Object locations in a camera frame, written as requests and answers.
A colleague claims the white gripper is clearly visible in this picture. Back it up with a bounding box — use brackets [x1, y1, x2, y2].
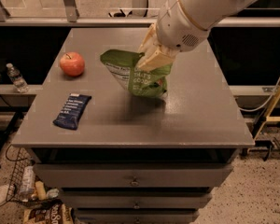
[135, 0, 211, 73]

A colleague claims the green rice chip bag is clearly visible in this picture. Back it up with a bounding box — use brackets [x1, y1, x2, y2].
[100, 49, 172, 98]

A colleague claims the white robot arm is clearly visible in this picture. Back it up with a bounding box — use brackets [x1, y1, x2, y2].
[136, 0, 257, 72]

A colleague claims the blue rxbar blueberry bar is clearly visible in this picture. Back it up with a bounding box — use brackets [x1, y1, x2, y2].
[53, 93, 91, 130]

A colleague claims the brown snack bag on floor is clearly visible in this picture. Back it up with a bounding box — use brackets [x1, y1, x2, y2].
[23, 203, 74, 224]

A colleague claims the white plastic bag on floor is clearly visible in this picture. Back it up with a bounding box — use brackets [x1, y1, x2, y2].
[0, 184, 14, 206]

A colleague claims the red apple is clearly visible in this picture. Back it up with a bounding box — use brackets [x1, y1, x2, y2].
[60, 52, 85, 77]

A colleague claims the grey drawer cabinet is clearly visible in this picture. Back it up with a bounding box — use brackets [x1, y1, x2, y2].
[11, 26, 256, 224]

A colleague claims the clear plastic water bottle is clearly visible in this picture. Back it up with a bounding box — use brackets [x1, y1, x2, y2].
[7, 63, 29, 93]

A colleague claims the middle drawer front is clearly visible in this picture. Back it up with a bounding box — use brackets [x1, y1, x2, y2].
[60, 189, 212, 209]

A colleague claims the drawer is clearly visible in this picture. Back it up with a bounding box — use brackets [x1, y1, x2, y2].
[60, 189, 212, 209]
[75, 209, 199, 224]
[35, 163, 232, 188]

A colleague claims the top drawer front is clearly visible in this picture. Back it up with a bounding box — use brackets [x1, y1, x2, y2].
[35, 163, 232, 188]

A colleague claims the bottom drawer front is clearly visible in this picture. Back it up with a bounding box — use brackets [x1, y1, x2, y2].
[75, 209, 199, 224]

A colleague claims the plastic bottle in basket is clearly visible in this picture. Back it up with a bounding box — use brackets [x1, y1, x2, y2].
[19, 166, 35, 199]

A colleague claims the yellow stand frame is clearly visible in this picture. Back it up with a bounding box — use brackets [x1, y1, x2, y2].
[241, 72, 280, 161]

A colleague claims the metal railing frame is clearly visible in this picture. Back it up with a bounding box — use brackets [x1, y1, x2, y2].
[0, 0, 280, 28]

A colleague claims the black wire basket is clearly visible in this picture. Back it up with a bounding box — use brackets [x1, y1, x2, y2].
[7, 148, 59, 207]

